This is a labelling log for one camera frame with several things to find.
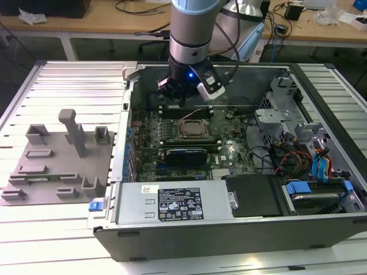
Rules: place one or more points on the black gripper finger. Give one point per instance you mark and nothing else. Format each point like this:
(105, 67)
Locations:
(182, 102)
(185, 102)

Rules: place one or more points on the silver CPU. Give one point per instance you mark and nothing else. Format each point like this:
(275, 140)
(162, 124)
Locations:
(194, 129)

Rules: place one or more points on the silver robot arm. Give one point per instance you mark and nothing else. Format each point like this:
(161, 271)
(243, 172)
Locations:
(189, 34)

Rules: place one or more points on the CPU socket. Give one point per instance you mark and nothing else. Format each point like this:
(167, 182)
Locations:
(179, 135)

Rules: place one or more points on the black office chair base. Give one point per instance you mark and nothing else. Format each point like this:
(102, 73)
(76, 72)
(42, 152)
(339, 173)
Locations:
(155, 47)

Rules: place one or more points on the round coin battery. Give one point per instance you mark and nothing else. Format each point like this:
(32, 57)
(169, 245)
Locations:
(228, 115)

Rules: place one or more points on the black graphics card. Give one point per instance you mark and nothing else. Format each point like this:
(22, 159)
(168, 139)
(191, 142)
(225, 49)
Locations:
(186, 156)

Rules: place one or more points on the green motherboard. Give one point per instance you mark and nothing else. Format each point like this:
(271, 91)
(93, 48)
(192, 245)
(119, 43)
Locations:
(238, 160)

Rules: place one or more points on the pale blue teach pendant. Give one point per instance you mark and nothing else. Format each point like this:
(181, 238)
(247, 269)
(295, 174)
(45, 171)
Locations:
(250, 43)

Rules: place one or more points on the silver finned heatsink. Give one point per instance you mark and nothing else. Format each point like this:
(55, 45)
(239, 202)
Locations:
(220, 173)

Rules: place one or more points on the silver metal drive cage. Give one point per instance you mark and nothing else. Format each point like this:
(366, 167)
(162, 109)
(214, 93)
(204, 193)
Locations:
(272, 114)

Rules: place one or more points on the wooden desk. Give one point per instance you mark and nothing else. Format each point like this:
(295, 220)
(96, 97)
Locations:
(100, 24)

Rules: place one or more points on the grey power supply unit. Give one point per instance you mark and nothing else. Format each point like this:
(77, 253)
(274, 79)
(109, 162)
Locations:
(134, 206)

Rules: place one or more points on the black plastic bay cover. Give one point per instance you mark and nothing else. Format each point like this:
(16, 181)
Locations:
(252, 197)

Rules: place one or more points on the small black box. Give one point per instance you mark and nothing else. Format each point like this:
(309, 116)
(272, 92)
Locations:
(294, 11)

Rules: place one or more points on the blue case latch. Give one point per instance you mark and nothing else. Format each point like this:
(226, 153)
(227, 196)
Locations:
(96, 206)

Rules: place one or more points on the open black PC case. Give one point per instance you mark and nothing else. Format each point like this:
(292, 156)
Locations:
(172, 240)

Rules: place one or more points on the blue disk carrier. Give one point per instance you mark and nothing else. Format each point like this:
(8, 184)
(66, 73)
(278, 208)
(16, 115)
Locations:
(298, 187)

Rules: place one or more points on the grey parts rack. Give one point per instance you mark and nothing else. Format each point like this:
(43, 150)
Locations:
(51, 169)

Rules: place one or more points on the large black box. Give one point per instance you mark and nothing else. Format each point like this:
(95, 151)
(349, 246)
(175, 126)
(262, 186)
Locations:
(43, 7)

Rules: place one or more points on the green RAM stick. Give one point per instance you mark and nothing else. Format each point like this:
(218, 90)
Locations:
(43, 180)

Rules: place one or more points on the clear plastic bag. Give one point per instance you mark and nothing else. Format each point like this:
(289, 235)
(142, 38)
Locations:
(31, 17)

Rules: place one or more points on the crumpled clear plastic wrap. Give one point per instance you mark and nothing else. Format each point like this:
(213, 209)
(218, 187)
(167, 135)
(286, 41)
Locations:
(327, 15)

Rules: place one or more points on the silver hard disk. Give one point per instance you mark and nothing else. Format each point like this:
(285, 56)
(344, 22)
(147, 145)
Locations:
(315, 200)

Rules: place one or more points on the white cardboard box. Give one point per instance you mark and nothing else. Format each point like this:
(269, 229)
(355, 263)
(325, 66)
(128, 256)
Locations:
(352, 20)

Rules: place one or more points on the blue box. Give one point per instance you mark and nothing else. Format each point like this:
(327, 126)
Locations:
(360, 5)

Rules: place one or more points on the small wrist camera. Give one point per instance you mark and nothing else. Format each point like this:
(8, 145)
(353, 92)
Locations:
(163, 84)

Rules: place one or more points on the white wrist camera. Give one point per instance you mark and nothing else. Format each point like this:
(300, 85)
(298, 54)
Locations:
(212, 87)

